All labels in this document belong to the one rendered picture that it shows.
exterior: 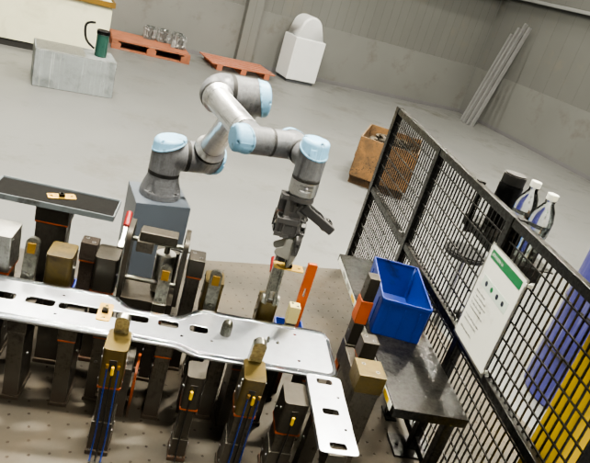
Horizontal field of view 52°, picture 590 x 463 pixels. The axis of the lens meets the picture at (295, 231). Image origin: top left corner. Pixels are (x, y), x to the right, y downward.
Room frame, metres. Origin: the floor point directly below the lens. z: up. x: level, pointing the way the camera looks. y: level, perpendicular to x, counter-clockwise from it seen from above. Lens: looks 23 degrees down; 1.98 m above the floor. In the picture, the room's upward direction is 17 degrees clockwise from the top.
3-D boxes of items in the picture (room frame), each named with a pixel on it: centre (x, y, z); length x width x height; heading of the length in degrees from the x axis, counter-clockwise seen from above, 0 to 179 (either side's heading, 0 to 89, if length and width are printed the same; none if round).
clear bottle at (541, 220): (1.64, -0.65, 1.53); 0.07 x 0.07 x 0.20
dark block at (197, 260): (1.66, 0.26, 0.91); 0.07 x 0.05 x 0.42; 12
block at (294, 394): (1.32, -0.13, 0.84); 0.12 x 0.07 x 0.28; 12
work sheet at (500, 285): (1.52, -0.58, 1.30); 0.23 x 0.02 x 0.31; 12
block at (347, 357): (1.54, -0.28, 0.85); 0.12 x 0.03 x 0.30; 12
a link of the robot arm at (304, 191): (1.49, 0.01, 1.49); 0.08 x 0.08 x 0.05
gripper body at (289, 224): (1.49, 0.02, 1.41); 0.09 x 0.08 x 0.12; 103
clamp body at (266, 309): (1.67, 0.02, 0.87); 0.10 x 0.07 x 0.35; 12
